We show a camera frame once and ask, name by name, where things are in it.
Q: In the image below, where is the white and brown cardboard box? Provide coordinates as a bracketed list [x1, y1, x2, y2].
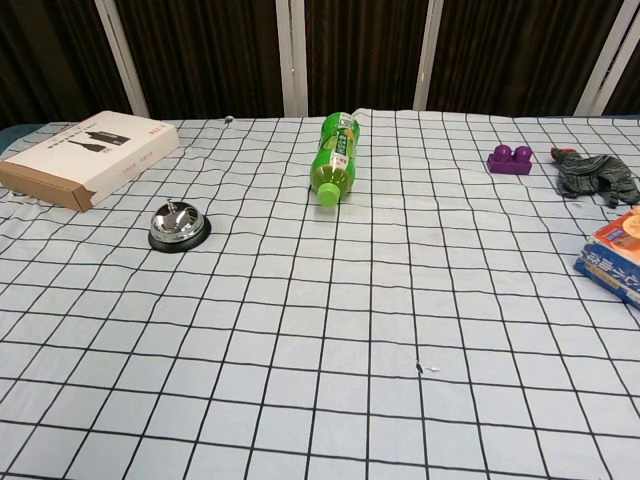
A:
[0, 110, 182, 214]

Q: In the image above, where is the blue and orange snack package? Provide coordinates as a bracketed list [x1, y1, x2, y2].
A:
[572, 204, 640, 311]

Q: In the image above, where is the white metal frame post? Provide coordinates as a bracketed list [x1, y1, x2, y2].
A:
[275, 0, 309, 118]
[410, 0, 449, 112]
[574, 0, 640, 117]
[94, 0, 152, 120]

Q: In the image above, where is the green tea plastic bottle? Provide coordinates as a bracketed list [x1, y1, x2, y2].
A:
[310, 111, 363, 208]

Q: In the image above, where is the grey striped crumpled cloth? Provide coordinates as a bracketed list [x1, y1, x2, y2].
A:
[549, 146, 640, 210]

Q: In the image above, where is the dark brown curtain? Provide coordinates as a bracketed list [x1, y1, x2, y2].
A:
[0, 0, 640, 132]

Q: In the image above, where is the purple toy building block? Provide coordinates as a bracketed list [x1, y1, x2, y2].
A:
[487, 144, 534, 176]

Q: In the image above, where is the white black grid tablecloth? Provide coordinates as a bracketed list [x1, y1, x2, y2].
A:
[0, 106, 640, 480]

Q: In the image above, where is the silver desk bell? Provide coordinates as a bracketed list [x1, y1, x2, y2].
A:
[147, 199, 213, 252]

